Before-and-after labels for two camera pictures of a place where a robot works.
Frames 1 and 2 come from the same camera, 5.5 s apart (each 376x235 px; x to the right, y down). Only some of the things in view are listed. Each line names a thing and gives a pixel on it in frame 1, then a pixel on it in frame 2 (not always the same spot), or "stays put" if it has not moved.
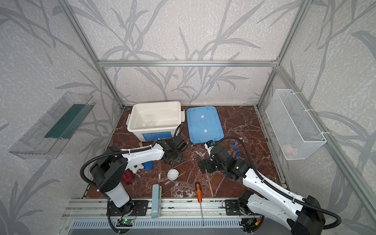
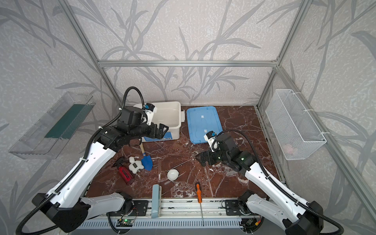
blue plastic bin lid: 204,125 stays put
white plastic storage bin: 151,121 stays put
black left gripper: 173,157 to 156,130
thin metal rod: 174,168 stays put
